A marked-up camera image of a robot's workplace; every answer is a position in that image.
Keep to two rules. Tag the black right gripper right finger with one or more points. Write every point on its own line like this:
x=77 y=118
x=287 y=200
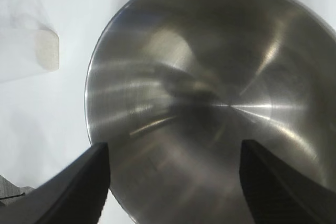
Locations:
x=278 y=190

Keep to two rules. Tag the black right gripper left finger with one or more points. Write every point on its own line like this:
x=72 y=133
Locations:
x=73 y=187

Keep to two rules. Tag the stainless steel mixing bowl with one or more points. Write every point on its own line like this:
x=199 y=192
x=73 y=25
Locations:
x=210 y=64

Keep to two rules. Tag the clear plastic measuring cup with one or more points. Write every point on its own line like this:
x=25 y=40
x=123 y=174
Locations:
x=29 y=11

